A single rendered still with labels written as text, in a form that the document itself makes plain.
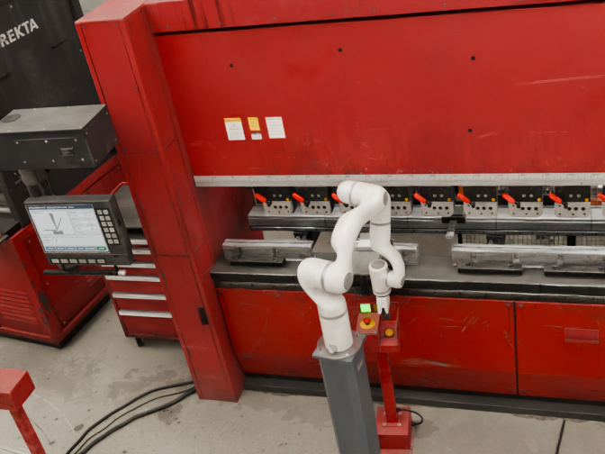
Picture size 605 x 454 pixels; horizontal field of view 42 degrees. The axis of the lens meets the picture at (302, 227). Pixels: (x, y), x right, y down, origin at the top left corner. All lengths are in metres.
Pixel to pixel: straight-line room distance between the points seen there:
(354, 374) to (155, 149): 1.40
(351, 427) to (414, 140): 1.30
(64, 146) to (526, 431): 2.67
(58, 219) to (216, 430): 1.55
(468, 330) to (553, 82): 1.32
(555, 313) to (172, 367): 2.40
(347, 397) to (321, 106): 1.30
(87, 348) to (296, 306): 1.83
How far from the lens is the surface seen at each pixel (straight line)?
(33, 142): 3.63
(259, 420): 4.53
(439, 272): 3.87
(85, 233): 3.75
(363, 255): 3.84
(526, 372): 4.14
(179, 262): 4.09
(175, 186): 3.84
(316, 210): 3.86
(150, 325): 5.06
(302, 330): 4.24
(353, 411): 3.47
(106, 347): 5.41
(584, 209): 3.67
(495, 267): 3.83
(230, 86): 3.68
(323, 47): 3.46
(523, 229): 4.07
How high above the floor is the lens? 3.17
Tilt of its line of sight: 32 degrees down
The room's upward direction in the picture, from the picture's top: 11 degrees counter-clockwise
